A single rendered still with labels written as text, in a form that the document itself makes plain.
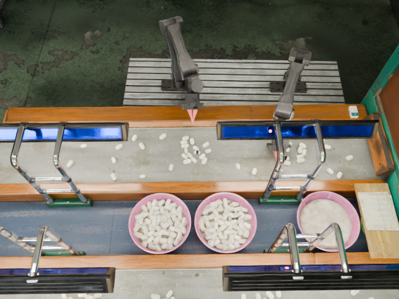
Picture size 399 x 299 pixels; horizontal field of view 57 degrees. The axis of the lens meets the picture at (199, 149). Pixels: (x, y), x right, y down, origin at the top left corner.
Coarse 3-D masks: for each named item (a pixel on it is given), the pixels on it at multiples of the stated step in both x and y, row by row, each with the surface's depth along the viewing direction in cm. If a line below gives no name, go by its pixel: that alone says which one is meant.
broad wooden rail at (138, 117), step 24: (24, 120) 183; (48, 120) 183; (72, 120) 183; (96, 120) 183; (120, 120) 183; (144, 120) 183; (168, 120) 183; (216, 120) 183; (240, 120) 183; (264, 120) 183
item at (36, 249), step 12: (0, 228) 122; (48, 228) 124; (12, 240) 132; (24, 240) 135; (36, 240) 119; (48, 240) 135; (60, 240) 135; (36, 252) 117; (48, 252) 157; (60, 252) 157; (72, 252) 150; (84, 252) 159; (36, 264) 116
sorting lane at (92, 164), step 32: (160, 128) 184; (192, 128) 184; (0, 160) 175; (32, 160) 175; (64, 160) 175; (96, 160) 175; (128, 160) 175; (160, 160) 175; (224, 160) 175; (256, 160) 175; (288, 160) 175; (352, 160) 175
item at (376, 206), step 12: (360, 192) 163; (372, 192) 163; (384, 192) 163; (360, 204) 161; (372, 204) 161; (384, 204) 161; (372, 216) 158; (384, 216) 158; (372, 228) 156; (384, 228) 156; (396, 228) 156
